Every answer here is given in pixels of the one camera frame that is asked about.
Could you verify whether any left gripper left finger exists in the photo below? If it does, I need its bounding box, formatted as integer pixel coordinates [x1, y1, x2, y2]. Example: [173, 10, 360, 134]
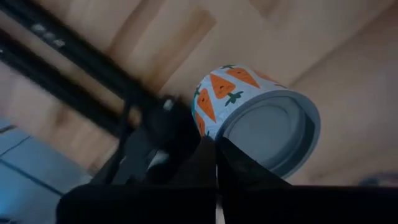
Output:
[55, 136, 218, 224]

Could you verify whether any black aluminium table frame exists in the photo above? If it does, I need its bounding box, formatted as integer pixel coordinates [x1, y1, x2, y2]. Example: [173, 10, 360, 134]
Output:
[0, 0, 201, 187]

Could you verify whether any carrot print can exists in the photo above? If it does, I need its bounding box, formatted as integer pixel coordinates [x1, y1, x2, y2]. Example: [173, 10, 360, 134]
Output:
[191, 63, 322, 180]

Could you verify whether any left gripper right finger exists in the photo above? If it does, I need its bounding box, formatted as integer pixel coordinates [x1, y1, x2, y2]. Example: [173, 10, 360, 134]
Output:
[216, 136, 398, 224]

